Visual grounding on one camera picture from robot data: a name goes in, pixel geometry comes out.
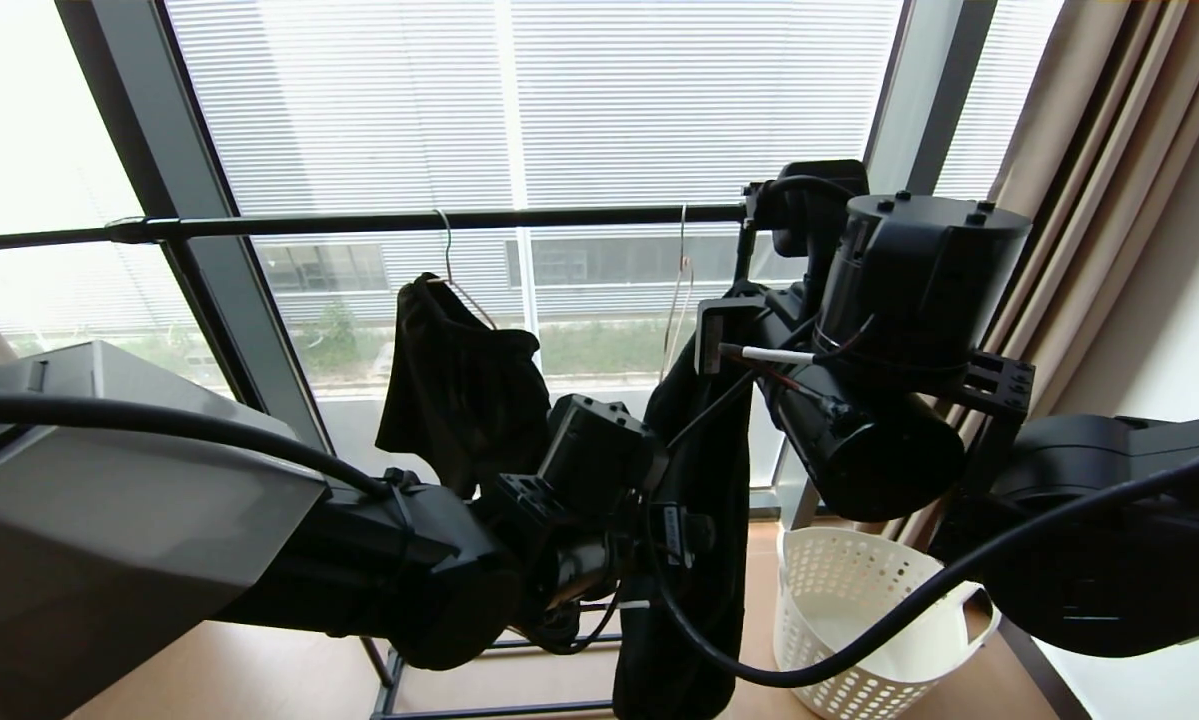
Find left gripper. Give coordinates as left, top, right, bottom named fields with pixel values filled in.
left=549, top=495, right=717, bottom=607

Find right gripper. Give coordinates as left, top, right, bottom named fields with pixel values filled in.
left=694, top=288, right=966, bottom=524

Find black garment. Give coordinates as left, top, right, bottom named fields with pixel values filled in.
left=613, top=340, right=756, bottom=720

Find black shorts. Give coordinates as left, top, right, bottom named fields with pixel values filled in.
left=375, top=272, right=552, bottom=501

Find pink clothes hanger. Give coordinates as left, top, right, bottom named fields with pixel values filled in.
left=427, top=209, right=500, bottom=331
left=658, top=204, right=697, bottom=383

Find white laundry basket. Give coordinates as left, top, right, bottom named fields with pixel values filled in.
left=773, top=526, right=1002, bottom=720

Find black clothes rack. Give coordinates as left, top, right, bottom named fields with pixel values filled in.
left=0, top=203, right=766, bottom=720

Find window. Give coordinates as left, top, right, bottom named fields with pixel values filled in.
left=0, top=0, right=1066, bottom=523

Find black cable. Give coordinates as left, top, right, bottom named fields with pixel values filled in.
left=653, top=375, right=1199, bottom=691
left=0, top=392, right=392, bottom=498
left=514, top=590, right=622, bottom=657

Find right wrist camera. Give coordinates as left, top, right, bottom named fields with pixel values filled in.
left=744, top=160, right=871, bottom=301

